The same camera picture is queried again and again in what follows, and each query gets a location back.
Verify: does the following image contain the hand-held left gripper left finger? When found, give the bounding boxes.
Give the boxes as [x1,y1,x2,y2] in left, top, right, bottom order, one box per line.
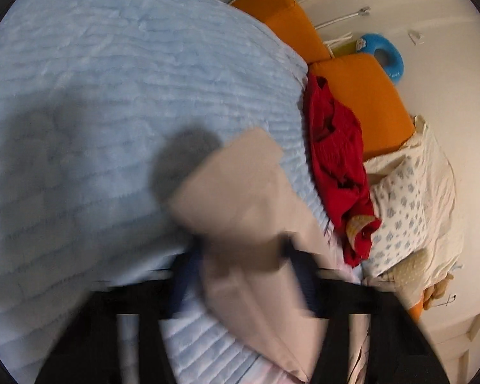
[34,244,204,384]

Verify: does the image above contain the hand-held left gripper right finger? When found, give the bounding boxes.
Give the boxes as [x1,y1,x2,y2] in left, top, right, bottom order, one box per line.
[282,238,451,384]

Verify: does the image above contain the beige garment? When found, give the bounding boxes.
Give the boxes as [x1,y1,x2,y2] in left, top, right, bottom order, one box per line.
[168,127,369,384]

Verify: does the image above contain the pink cartoon cat blanket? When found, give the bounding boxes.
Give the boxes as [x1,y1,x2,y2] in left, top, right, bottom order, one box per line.
[240,216,363,384]

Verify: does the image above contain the orange cushion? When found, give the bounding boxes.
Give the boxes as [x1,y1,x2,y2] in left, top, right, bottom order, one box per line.
[406,288,425,325]
[229,0,332,65]
[309,54,417,161]

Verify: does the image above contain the white blue-patterned pillow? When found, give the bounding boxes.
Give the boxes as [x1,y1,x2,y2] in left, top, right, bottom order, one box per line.
[369,156,432,280]

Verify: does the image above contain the brown plush toy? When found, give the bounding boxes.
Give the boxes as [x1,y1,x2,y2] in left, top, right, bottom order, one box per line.
[422,273,456,311]

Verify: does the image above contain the red garment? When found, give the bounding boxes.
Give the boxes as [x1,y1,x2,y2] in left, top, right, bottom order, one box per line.
[304,73,382,268]

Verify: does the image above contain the cream blanket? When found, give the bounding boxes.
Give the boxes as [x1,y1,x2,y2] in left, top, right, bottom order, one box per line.
[363,115,465,284]

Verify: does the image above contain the white wardrobe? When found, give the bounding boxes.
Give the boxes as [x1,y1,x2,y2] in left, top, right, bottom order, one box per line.
[422,306,480,384]

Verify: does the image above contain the light blue fleece blanket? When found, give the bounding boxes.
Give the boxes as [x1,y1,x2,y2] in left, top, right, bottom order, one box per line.
[0,0,332,384]

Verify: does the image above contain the yellow-green object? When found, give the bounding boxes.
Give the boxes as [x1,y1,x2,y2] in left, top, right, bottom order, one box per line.
[330,40,374,59]

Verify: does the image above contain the thin black wire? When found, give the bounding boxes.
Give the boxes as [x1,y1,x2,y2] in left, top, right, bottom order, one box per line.
[432,293,458,309]

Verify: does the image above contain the blue ring seat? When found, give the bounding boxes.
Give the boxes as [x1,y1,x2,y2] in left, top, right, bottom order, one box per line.
[358,33,404,85]

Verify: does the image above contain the white wall cable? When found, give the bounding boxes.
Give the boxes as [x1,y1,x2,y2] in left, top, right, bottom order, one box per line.
[315,6,371,29]

